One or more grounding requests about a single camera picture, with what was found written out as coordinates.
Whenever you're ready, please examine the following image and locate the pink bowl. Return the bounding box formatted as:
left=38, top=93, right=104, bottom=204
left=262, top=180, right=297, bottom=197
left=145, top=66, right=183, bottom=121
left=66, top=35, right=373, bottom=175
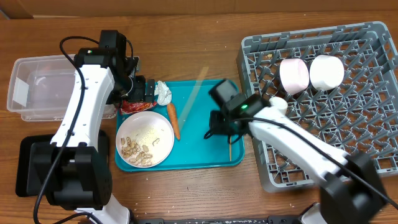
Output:
left=279, top=58, right=310, bottom=95

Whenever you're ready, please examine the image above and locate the black bin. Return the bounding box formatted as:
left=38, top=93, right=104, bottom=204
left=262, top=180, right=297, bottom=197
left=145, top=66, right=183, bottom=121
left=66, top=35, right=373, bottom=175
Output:
left=15, top=129, right=109, bottom=198

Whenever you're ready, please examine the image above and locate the crumpled white tissue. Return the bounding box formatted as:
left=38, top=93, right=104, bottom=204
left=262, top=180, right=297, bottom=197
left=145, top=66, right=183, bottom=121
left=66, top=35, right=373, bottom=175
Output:
left=154, top=81, right=172, bottom=106

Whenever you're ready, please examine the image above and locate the red snack wrapper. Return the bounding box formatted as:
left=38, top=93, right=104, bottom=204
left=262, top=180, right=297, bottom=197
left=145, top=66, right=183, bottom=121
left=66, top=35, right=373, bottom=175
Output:
left=119, top=101, right=157, bottom=114

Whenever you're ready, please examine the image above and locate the pile of peanuts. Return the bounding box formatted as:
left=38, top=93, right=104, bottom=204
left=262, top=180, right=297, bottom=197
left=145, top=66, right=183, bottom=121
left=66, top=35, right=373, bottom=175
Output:
left=121, top=137, right=153, bottom=167

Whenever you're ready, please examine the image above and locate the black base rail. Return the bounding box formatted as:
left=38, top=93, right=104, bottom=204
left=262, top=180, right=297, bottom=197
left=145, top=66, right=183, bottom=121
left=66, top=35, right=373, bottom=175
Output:
left=130, top=215, right=301, bottom=224

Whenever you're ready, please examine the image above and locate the white bowl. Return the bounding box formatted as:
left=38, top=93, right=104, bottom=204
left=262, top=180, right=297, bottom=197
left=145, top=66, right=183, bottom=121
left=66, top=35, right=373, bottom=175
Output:
left=309, top=55, right=345, bottom=91

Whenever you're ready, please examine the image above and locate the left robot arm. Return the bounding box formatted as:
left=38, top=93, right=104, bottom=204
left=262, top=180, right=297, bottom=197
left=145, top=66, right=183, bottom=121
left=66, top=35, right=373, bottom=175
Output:
left=30, top=46, right=154, bottom=223

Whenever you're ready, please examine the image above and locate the clear plastic bin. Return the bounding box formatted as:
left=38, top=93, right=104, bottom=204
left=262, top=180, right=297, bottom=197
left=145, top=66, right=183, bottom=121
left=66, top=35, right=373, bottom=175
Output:
left=6, top=54, right=118, bottom=122

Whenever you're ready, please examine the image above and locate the white paper cup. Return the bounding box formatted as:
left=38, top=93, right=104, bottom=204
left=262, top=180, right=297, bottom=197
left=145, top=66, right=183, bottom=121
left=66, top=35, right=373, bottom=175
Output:
left=269, top=96, right=288, bottom=115

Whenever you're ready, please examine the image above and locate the wooden chopstick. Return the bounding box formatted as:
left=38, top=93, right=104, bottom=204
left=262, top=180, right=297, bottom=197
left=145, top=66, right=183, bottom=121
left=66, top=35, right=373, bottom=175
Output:
left=178, top=67, right=209, bottom=126
left=228, top=136, right=232, bottom=161

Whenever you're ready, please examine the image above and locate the teal plastic tray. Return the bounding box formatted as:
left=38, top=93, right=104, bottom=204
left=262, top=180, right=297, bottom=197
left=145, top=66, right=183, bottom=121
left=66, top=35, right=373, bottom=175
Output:
left=114, top=79, right=246, bottom=172

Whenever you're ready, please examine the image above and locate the grey dish rack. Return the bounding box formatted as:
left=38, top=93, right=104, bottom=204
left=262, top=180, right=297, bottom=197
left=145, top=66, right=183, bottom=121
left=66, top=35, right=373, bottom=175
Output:
left=236, top=21, right=397, bottom=176

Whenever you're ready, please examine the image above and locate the large white plate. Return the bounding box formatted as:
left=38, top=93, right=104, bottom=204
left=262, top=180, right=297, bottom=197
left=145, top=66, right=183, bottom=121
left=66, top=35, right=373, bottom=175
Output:
left=116, top=111, right=175, bottom=169

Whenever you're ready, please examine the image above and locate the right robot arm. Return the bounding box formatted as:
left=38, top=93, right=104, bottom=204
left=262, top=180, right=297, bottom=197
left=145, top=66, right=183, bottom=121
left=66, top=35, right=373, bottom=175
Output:
left=205, top=93, right=391, bottom=223

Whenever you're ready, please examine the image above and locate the orange carrot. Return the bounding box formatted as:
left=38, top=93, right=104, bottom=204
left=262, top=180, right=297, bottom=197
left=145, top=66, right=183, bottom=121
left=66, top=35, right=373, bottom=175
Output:
left=167, top=103, right=180, bottom=141

